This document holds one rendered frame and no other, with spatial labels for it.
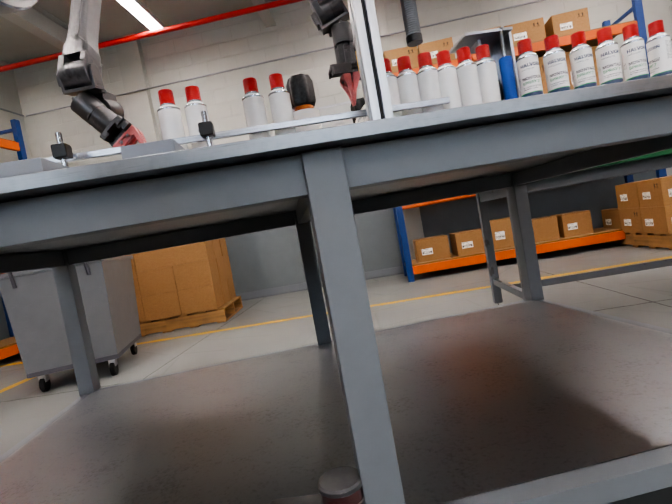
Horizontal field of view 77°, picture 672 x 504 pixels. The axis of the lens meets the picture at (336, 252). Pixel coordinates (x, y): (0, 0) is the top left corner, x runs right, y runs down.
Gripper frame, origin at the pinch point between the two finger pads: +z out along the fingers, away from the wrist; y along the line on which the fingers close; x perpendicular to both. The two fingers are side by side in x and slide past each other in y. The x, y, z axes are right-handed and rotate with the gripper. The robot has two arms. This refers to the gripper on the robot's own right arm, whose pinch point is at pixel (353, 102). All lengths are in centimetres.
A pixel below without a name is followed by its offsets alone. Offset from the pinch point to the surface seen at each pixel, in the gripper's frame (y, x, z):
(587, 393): -39, 20, 79
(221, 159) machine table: 29, 52, 21
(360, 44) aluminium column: 1.1, 22.8, -4.5
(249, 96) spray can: 26.0, 8.6, -2.0
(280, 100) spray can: 19.0, 8.9, 0.0
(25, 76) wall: 343, -506, -250
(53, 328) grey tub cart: 182, -174, 62
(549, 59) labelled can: -51, 7, -2
